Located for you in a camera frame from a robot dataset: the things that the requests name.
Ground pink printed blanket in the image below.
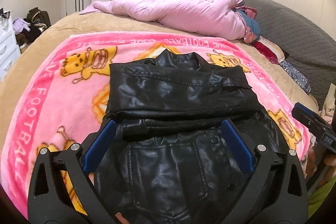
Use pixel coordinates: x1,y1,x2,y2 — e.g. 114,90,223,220
0,31,315,222

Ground purple cloth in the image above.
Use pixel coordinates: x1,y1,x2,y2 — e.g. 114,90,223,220
13,17,30,33

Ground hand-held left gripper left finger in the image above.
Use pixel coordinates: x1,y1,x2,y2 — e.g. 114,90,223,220
28,119,117,224

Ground white drawer cabinet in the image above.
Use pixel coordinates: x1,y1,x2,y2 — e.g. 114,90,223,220
0,11,21,80

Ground red patterned pillow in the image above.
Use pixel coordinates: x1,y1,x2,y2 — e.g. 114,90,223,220
251,38,289,65

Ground person's left hand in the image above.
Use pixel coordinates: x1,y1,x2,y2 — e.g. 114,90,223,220
114,212,129,224

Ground tan bed cover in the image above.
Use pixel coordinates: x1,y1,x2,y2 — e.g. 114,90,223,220
0,11,319,140

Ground pink quilt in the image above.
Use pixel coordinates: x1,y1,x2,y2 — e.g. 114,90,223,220
79,0,246,39

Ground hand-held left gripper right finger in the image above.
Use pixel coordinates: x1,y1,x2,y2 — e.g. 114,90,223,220
218,119,308,224

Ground teal floral pillow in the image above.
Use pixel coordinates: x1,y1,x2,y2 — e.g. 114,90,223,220
235,9,261,43

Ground person's green clothing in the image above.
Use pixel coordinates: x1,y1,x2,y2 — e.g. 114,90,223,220
307,182,336,216

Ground grey quilted headboard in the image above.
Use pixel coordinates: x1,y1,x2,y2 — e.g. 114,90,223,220
222,0,336,109

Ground blue patterned cloth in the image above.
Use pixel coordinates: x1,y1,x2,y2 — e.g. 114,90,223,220
279,60,311,94

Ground black leather jacket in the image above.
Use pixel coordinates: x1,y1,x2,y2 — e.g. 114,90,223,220
93,51,289,224

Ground pile of folded clothes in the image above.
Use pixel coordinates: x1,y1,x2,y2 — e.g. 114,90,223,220
319,84,336,119

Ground person's right hand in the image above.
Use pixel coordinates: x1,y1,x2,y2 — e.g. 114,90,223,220
306,149,336,178

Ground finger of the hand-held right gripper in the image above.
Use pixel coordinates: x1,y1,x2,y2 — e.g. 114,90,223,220
294,102,322,118
291,107,330,135

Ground dark clothes heap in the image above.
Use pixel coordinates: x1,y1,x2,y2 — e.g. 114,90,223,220
16,22,46,46

